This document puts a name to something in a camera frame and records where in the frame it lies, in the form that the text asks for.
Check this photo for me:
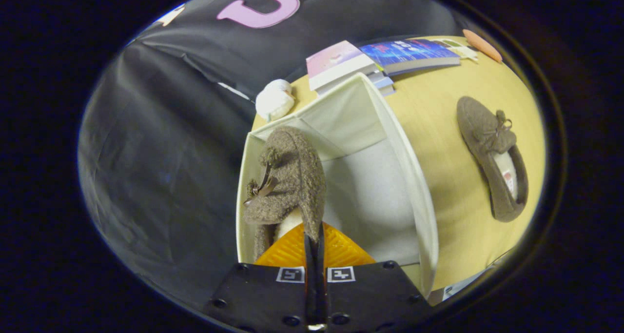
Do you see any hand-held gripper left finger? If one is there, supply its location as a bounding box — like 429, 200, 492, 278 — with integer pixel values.
202, 223, 316, 333

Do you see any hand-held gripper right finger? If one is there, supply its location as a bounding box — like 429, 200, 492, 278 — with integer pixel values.
317, 223, 432, 333

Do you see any beige fabric storage box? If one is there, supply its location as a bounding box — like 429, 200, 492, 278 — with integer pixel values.
236, 72, 440, 300

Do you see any brown fuzzy slipper shoe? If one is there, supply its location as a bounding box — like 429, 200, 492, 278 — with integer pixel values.
243, 126, 327, 263
456, 96, 529, 223

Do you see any black backdrop cloth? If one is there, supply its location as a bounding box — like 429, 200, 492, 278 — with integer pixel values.
78, 0, 464, 309

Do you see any white plush toy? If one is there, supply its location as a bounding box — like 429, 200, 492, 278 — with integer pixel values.
254, 78, 296, 123

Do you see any pale blue book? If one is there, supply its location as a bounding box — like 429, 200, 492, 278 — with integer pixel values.
368, 74, 396, 98

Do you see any white-paged book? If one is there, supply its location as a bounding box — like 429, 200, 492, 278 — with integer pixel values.
317, 69, 387, 96

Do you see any pink cover book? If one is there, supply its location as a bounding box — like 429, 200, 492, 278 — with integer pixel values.
306, 40, 379, 93

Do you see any blue cover book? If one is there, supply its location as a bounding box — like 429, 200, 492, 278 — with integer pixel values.
359, 39, 462, 77

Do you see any white card with coloured patches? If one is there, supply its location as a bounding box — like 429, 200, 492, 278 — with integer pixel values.
431, 38, 479, 61

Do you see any orange oblong toy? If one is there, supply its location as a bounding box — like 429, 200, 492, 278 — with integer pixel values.
462, 29, 503, 63

